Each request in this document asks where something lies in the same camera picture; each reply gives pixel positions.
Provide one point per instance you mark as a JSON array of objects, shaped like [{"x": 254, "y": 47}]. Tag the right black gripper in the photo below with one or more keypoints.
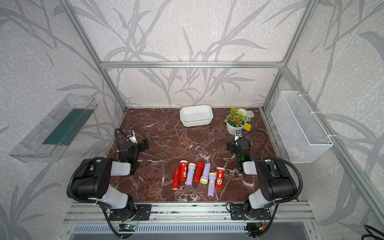
[{"x": 232, "y": 146}]

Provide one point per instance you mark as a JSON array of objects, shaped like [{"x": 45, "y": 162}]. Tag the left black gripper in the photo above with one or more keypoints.
[{"x": 142, "y": 145}]

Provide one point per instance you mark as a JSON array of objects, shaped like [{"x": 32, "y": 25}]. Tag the red flashlight white cap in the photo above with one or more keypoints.
[{"x": 220, "y": 178}]

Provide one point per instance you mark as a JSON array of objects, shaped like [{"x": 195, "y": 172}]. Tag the red flashlight white head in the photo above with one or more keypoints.
[{"x": 183, "y": 174}]

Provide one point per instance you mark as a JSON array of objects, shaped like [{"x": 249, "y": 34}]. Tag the white plastic storage box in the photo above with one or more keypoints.
[{"x": 196, "y": 115}]

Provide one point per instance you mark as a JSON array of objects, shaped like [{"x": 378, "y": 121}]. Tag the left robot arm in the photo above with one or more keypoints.
[{"x": 90, "y": 182}]

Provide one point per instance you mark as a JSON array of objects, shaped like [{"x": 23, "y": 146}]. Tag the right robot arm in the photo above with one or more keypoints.
[{"x": 279, "y": 180}]

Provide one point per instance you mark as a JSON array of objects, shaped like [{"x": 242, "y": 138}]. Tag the yellow small object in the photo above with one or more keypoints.
[{"x": 247, "y": 127}]

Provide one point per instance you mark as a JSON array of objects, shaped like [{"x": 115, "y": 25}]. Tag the white potted flower plant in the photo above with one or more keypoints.
[{"x": 235, "y": 120}]

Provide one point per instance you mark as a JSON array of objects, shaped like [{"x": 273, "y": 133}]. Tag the metal tin can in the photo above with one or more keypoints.
[{"x": 249, "y": 116}]

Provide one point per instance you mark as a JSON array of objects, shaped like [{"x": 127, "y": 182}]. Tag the all-red flashlight middle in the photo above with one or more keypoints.
[{"x": 198, "y": 173}]

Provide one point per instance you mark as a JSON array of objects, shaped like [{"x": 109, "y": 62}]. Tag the all-red flashlight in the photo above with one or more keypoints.
[
  {"x": 198, "y": 173},
  {"x": 176, "y": 179}
]

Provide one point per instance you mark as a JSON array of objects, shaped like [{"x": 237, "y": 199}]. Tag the purple flashlight yellow head down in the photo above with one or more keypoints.
[{"x": 205, "y": 174}]

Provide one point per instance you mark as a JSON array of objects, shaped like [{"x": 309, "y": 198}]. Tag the all-red flashlight far left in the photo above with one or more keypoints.
[{"x": 176, "y": 179}]

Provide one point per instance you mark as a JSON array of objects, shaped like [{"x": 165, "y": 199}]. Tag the green circuit board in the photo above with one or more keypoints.
[{"x": 127, "y": 227}]

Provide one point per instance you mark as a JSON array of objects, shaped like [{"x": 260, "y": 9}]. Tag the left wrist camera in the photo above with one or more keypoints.
[{"x": 131, "y": 137}]

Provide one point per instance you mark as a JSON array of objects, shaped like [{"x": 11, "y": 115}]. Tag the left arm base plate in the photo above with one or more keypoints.
[{"x": 140, "y": 212}]

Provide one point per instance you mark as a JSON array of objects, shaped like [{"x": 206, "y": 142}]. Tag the white wire mesh basket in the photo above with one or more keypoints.
[{"x": 302, "y": 134}]

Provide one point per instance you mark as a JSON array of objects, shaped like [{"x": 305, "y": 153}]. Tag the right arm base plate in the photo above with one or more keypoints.
[{"x": 245, "y": 212}]

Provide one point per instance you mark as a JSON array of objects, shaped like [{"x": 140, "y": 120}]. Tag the clear plastic wall shelf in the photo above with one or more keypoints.
[{"x": 48, "y": 141}]

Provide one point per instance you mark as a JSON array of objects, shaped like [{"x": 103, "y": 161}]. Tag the black cable corner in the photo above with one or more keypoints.
[{"x": 373, "y": 233}]

